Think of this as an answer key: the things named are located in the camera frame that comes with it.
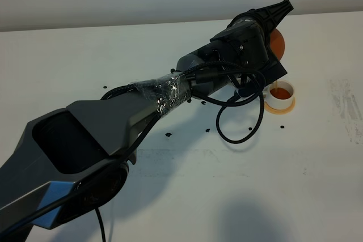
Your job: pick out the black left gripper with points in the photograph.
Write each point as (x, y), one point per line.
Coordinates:
(248, 36)

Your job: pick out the brown clay teapot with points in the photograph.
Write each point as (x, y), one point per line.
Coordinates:
(277, 44)

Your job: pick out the near orange cup coaster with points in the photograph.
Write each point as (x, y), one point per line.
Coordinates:
(277, 106)

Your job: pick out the near white teacup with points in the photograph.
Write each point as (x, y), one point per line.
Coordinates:
(280, 89)

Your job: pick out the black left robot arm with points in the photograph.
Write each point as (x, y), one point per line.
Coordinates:
(76, 159)

